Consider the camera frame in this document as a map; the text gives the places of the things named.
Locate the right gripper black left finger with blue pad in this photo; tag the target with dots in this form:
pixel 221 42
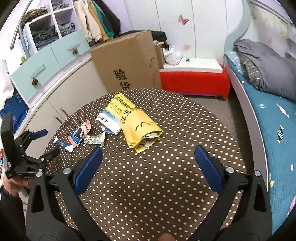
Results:
pixel 74 181

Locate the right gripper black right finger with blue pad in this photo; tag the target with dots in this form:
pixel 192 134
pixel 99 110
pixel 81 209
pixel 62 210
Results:
pixel 226 182

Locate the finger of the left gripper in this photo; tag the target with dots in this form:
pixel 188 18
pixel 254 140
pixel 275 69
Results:
pixel 39 134
pixel 49 156

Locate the dark sleeve forearm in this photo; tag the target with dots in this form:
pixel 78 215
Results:
pixel 12 216

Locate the person's left hand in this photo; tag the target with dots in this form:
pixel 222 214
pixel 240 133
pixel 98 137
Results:
pixel 14 185

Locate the white blue tube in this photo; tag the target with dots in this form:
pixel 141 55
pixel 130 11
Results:
pixel 67 147

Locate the pink blue snack wrapper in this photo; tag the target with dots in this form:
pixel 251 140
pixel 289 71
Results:
pixel 78 135

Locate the blue paper bag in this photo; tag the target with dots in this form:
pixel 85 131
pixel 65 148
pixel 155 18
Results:
pixel 17 107

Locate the grey low cabinet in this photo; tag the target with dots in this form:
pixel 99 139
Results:
pixel 70 89

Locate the green crumpled wrapper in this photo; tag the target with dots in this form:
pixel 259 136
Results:
pixel 97 140

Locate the white shopping bag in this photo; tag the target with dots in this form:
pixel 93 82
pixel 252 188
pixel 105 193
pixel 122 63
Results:
pixel 6 85

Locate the left teal drawer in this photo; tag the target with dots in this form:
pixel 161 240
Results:
pixel 35 72

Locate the teal drawer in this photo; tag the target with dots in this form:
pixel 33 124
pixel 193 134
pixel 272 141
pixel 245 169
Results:
pixel 35 72
pixel 70 47

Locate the brown polka dot tablecloth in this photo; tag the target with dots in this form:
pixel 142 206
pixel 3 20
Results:
pixel 140 196

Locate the yellow white blue carton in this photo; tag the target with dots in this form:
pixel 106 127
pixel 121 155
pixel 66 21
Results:
pixel 109 118

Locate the yellow smiley mailer bag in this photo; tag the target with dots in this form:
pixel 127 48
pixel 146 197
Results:
pixel 139 129

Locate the right teal drawer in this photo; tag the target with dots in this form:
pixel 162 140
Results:
pixel 70 47

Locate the red covered bench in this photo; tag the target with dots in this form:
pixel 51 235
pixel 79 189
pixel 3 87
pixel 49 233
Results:
pixel 187 82

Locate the grey metal pole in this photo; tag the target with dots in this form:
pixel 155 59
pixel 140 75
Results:
pixel 19 31

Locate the grey folded blanket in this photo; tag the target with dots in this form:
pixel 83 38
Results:
pixel 267 70

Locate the white shelf cabinet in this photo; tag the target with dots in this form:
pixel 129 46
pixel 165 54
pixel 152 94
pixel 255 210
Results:
pixel 47 21

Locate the large cardboard box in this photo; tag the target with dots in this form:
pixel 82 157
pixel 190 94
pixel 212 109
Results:
pixel 128 62

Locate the hanging clothes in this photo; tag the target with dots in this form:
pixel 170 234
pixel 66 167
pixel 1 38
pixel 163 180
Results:
pixel 97 20

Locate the white plastic bag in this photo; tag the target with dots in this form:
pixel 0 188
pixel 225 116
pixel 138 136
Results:
pixel 172 56

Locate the small cardboard box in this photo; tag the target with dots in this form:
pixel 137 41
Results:
pixel 160 56

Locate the pink butterfly sticker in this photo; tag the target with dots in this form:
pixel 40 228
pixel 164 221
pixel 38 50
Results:
pixel 182 20

